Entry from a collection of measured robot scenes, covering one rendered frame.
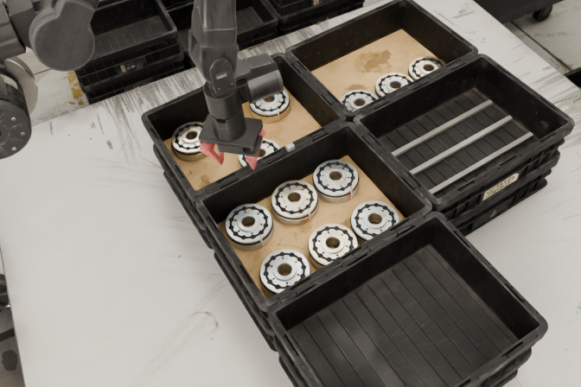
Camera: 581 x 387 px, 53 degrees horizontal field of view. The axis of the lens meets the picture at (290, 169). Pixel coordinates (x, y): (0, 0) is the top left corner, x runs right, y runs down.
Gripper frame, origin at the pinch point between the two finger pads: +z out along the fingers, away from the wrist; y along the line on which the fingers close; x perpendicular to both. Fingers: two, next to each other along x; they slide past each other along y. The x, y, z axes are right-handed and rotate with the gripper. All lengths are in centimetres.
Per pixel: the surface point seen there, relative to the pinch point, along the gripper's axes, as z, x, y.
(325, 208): 23.4, -8.2, -14.6
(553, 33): 109, -189, -91
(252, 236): 20.5, 3.6, -1.2
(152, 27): 59, -105, 76
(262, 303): 13.1, 21.2, -9.2
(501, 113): 24, -45, -51
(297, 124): 23.7, -32.1, -2.6
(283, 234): 23.3, 0.2, -6.9
